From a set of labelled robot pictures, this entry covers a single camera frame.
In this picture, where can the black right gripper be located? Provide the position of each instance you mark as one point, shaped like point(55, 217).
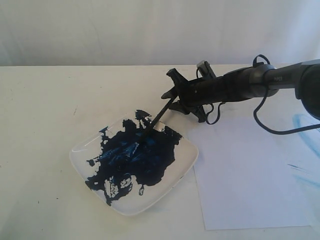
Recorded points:
point(193, 95)

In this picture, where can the black paintbrush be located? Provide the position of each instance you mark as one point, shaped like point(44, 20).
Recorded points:
point(150, 127)

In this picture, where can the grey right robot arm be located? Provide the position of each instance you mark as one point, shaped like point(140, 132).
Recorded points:
point(259, 80)

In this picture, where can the white square paint plate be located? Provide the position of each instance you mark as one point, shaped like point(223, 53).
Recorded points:
point(131, 179)

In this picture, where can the white paper sheet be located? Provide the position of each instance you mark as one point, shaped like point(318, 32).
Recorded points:
point(242, 178)

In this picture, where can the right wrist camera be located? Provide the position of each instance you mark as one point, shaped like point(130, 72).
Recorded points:
point(205, 70)

